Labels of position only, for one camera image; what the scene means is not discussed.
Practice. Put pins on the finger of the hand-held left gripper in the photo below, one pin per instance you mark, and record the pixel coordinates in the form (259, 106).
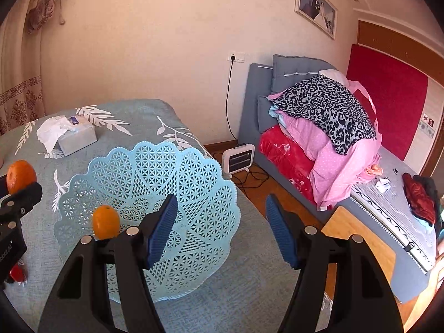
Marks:
(24, 197)

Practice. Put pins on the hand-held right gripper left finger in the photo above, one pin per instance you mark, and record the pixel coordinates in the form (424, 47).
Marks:
(163, 229)

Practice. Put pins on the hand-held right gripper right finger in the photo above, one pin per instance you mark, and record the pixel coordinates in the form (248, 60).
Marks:
(277, 229)

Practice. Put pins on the orange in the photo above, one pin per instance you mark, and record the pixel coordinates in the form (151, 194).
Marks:
(20, 175)
(105, 222)

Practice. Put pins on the red tomato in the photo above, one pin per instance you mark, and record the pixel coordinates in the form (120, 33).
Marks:
(17, 274)

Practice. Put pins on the light blue plastic basket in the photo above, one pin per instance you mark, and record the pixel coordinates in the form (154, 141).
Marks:
(194, 187)

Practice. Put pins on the red floral quilt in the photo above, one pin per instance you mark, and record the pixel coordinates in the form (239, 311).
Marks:
(288, 152)

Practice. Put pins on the white electric heater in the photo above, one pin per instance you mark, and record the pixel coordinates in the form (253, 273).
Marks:
(238, 161)

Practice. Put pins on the pink quilt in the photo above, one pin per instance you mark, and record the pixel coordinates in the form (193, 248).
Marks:
(333, 170)

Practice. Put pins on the grey tissue box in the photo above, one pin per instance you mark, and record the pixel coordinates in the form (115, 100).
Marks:
(78, 137)

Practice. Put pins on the bamboo stool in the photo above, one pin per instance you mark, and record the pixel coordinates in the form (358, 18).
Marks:
(360, 225)

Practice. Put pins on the beige patterned curtain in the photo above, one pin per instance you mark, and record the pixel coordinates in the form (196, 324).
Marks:
(20, 104)

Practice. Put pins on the small white box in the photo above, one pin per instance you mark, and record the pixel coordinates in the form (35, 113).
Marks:
(383, 184)

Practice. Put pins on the small grey cushion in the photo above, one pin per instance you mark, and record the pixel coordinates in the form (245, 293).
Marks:
(265, 114)

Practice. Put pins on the grey patterned bed sheet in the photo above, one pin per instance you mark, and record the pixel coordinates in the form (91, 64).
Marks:
(392, 215)

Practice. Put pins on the grey upholstered bed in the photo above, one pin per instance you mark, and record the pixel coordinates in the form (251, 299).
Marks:
(249, 111)

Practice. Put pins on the leopard print blanket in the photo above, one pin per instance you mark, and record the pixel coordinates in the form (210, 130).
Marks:
(326, 107)

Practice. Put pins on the dark red garment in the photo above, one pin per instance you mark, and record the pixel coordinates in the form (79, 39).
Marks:
(419, 197)

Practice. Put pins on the black garment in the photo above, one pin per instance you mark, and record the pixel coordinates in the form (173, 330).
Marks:
(430, 185)

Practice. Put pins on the white pillow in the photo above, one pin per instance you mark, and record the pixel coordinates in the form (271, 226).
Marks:
(334, 76)

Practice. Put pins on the red padded wardrobe panel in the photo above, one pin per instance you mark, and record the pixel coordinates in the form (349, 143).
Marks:
(388, 97)

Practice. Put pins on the wooden wardrobe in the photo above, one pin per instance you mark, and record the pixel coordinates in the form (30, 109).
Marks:
(381, 34)

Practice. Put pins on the white wall socket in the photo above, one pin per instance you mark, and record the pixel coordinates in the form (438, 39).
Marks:
(236, 57)

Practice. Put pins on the framed wall photo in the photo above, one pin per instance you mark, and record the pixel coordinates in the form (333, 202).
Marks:
(315, 7)

